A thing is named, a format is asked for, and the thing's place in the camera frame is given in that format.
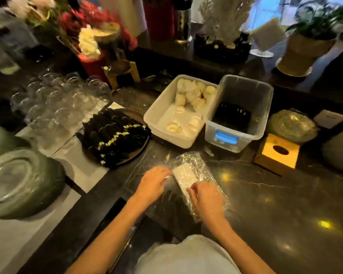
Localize person's right hand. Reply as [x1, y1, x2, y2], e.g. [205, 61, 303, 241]
[187, 181, 225, 226]

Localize person's left hand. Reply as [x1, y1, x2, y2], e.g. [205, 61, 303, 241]
[134, 166, 173, 206]

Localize white napkin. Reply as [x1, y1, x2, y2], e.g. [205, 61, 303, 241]
[171, 163, 200, 197]

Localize clear plastic wrapper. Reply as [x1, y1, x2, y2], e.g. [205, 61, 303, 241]
[160, 151, 231, 223]

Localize person's right forearm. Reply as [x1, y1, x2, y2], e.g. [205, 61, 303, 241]
[202, 217, 276, 274]

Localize person's left forearm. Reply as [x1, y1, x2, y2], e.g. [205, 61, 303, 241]
[65, 194, 153, 274]

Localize round brown tray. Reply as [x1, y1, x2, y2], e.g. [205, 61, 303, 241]
[83, 108, 150, 166]

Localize white plastic bin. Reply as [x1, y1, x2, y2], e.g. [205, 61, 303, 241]
[143, 74, 219, 149]

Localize pile of black rolled napkins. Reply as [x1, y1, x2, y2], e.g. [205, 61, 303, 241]
[76, 108, 151, 169]

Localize person's light grey shirt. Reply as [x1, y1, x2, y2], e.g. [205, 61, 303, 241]
[134, 235, 242, 274]

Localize pile of white rolled napkins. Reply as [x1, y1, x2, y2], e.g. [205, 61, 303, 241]
[166, 79, 217, 138]

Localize wooden tissue box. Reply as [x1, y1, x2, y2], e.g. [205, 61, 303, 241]
[253, 133, 301, 176]

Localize clear plastic bin blue label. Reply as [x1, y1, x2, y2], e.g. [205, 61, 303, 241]
[204, 75, 274, 153]

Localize wooden stand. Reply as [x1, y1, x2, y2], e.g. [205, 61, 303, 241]
[103, 58, 141, 89]

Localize stack of clear glass plates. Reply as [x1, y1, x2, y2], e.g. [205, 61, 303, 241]
[266, 109, 318, 145]

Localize group of clear drinking glasses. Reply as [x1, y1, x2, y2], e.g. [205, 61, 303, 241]
[10, 72, 112, 149]

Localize red vase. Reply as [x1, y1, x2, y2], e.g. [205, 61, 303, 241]
[77, 51, 109, 83]

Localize black decoration base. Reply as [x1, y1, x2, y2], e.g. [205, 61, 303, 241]
[193, 33, 252, 65]

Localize stack of green glass plates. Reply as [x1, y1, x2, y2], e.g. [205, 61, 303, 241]
[0, 148, 66, 221]

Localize white round container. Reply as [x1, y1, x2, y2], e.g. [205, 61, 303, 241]
[321, 124, 343, 172]

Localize white card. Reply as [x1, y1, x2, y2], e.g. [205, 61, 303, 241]
[313, 109, 343, 129]

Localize metal cup with black straws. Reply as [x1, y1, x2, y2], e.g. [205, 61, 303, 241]
[171, 0, 193, 44]

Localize red cylinder container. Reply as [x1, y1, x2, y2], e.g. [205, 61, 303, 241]
[142, 0, 175, 41]

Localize green glass plate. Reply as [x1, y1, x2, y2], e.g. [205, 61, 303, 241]
[0, 122, 31, 161]

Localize white coral decoration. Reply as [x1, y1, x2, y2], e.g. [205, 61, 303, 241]
[199, 0, 255, 49]

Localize red and white flower bouquet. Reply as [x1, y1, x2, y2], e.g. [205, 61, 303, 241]
[6, 0, 138, 60]

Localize white napkins on glass stand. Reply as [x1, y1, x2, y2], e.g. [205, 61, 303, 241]
[249, 17, 286, 58]

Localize beige plant pot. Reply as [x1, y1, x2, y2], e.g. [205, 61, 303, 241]
[276, 33, 337, 77]

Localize clear glass bottle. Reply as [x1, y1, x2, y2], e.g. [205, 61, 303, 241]
[0, 34, 21, 75]

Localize green potted plant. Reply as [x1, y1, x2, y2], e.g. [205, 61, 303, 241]
[286, 0, 343, 41]

